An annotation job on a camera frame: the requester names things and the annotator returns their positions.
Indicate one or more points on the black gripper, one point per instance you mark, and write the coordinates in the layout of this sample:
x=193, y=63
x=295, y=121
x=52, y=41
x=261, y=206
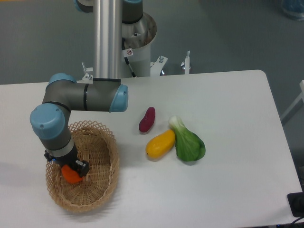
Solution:
x=71, y=159

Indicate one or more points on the orange fruit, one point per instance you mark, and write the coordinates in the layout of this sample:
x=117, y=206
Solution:
x=70, y=175

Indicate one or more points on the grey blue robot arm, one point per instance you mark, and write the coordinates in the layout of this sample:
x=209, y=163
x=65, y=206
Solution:
x=106, y=93

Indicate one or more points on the woven wicker basket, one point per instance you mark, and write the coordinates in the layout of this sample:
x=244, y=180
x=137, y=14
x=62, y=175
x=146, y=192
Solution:
x=97, y=145

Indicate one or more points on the purple sweet potato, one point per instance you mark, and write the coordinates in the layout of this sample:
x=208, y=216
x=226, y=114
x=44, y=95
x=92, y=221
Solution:
x=148, y=120

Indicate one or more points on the yellow mango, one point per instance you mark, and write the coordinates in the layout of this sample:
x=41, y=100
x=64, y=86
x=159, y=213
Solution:
x=160, y=145

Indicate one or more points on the green bok choy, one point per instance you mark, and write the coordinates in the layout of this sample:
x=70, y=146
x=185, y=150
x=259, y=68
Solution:
x=189, y=147

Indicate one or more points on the black device at edge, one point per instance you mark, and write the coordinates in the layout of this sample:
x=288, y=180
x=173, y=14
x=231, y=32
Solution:
x=296, y=203

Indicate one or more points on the blue object top right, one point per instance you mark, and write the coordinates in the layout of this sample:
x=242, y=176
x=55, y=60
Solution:
x=294, y=9

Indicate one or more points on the white table clamp bracket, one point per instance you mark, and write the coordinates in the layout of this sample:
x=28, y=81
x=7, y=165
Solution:
x=155, y=69

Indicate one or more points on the white frame at right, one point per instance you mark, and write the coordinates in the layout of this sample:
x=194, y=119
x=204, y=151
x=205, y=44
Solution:
x=294, y=107

